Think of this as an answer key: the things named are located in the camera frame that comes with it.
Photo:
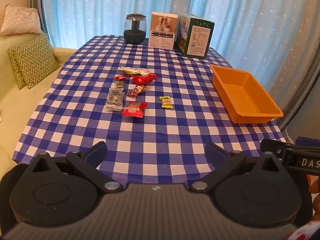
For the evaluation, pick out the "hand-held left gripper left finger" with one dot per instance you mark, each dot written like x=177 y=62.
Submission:
x=96 y=153

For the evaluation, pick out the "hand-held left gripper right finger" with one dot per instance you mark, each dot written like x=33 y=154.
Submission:
x=215 y=153

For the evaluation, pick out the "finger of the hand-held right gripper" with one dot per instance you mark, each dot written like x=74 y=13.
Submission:
x=308 y=141
x=273 y=148

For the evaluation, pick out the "grey white snack packet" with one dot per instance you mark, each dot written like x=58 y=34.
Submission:
x=115 y=100

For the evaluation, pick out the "red square snack packet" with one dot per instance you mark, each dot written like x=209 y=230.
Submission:
x=133 y=109

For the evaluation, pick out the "orange plastic tray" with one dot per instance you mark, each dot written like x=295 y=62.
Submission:
x=246 y=97

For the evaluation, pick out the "yellow green snack packet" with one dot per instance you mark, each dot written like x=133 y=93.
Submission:
x=166 y=102

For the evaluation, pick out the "small green brown snack packet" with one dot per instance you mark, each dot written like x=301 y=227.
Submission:
x=119 y=85

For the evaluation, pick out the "small red candy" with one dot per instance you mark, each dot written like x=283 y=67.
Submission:
x=119 y=78

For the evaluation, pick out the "large red candy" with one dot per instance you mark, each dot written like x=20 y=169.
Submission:
x=142 y=79

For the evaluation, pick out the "long white green snack packet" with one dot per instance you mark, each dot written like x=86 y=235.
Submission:
x=132 y=71

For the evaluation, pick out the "person's right hand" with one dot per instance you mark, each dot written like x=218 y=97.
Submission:
x=315 y=200

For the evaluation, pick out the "grey lace trimmed cloth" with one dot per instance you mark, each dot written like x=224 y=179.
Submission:
x=290 y=135

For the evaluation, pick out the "grey curtain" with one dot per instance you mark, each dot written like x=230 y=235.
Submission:
x=36 y=0
x=302 y=80

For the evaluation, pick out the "blue white checkered tablecloth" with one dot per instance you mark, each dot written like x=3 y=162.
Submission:
x=155 y=130

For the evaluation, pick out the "red white printed clothing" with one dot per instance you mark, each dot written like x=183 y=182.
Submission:
x=305 y=231

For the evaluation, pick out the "light green sofa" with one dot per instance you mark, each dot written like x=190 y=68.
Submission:
x=22 y=120

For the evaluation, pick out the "green chevron pillow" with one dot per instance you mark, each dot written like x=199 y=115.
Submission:
x=16 y=70
x=37 y=60

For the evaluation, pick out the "green cardboard box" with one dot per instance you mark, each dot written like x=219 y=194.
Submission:
x=197 y=38

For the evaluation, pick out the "blue star sheer curtain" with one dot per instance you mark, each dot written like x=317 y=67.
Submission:
x=250 y=22
x=100 y=7

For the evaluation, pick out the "dark glass humidifier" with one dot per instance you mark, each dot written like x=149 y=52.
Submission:
x=135 y=31

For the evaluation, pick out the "white cardboard box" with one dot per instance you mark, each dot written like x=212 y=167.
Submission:
x=162 y=31

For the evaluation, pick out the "white marbled pillow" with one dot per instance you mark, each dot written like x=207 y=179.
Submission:
x=21 y=20

